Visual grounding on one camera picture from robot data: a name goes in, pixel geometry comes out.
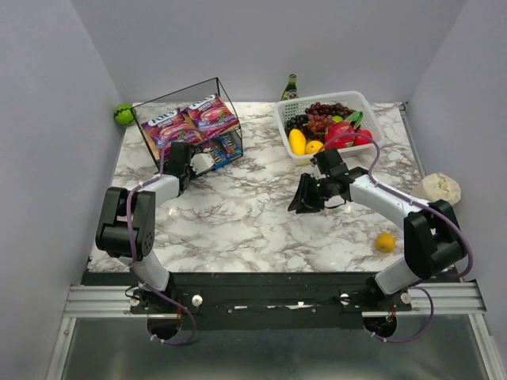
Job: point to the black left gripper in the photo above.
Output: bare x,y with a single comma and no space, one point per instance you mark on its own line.
188,170

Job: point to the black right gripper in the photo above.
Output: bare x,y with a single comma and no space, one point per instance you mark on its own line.
310,194

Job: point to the purple Fox's candy bag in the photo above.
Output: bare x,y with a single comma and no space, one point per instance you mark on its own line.
168,126
211,116

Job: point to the blue M&M's candy bag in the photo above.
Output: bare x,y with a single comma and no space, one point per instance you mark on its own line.
220,158
230,145

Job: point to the white plastic fruit basket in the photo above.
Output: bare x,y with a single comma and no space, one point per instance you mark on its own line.
284,110

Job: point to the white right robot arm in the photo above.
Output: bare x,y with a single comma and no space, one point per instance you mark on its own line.
432,239

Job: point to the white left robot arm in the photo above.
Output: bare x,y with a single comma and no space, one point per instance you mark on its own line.
126,227

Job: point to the orange fruit in basket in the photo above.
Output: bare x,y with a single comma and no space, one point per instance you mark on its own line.
313,147

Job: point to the yellow mango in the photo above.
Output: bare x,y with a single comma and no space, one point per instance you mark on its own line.
297,141

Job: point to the green watermelon ball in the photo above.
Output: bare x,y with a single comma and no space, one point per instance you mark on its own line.
123,114

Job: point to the red apple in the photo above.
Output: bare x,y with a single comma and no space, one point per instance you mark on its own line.
362,138

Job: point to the dark grape bunch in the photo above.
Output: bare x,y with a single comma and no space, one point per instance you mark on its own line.
298,122

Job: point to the red grape bunch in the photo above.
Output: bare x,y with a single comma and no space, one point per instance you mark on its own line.
320,115

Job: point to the pink dragon fruit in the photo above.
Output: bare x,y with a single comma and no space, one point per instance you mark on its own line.
341,134

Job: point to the orange fruit on table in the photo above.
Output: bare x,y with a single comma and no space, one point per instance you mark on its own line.
385,242

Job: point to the green glass bottle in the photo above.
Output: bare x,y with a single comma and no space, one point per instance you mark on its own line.
290,91

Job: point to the beige cloth sack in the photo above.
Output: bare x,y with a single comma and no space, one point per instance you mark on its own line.
438,186

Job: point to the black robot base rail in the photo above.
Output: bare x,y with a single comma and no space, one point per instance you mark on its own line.
265,301

